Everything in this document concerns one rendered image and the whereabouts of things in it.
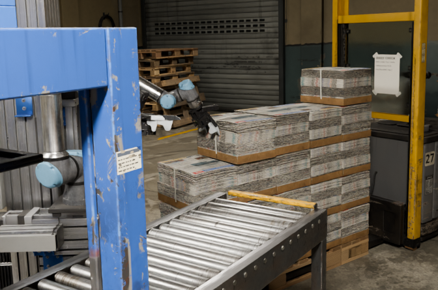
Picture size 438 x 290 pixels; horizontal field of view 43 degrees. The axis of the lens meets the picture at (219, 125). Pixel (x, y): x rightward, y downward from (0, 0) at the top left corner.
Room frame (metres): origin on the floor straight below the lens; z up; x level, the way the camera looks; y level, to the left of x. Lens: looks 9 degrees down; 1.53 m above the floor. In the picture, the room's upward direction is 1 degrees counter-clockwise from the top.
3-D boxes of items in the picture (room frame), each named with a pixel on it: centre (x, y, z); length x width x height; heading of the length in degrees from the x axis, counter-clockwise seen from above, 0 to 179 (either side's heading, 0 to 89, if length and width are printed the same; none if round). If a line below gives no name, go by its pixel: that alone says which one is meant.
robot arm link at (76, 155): (2.37, 0.63, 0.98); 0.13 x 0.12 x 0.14; 155
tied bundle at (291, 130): (3.35, -0.32, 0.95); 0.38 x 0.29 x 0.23; 38
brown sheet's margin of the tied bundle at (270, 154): (3.06, -0.16, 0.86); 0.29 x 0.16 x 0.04; 127
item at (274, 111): (3.35, -0.32, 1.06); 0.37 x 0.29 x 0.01; 38
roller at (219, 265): (1.81, 0.16, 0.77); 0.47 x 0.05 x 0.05; 56
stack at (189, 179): (3.27, -0.21, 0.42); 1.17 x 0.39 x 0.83; 127
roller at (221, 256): (1.87, 0.12, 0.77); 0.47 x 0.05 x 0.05; 56
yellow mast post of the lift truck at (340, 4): (4.23, -0.93, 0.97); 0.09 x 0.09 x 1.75; 37
